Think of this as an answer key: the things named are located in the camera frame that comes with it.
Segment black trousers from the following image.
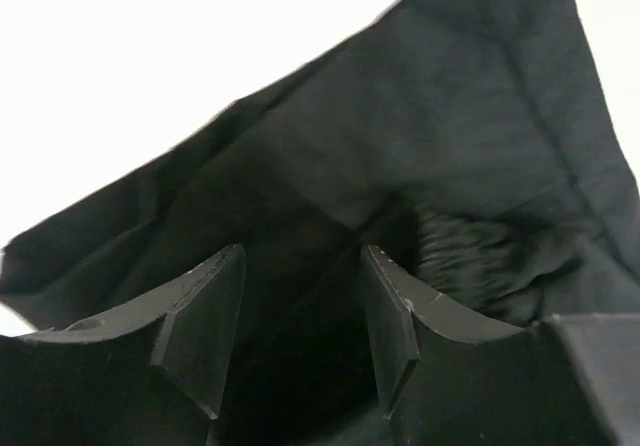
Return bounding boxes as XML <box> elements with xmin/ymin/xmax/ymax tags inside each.
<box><xmin>1</xmin><ymin>0</ymin><xmax>639</xmax><ymax>445</ymax></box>

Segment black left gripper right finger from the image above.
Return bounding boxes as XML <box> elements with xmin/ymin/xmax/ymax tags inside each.
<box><xmin>361</xmin><ymin>246</ymin><xmax>620</xmax><ymax>445</ymax></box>

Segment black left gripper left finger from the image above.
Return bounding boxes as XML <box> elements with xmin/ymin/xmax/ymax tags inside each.
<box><xmin>1</xmin><ymin>245</ymin><xmax>246</xmax><ymax>445</ymax></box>

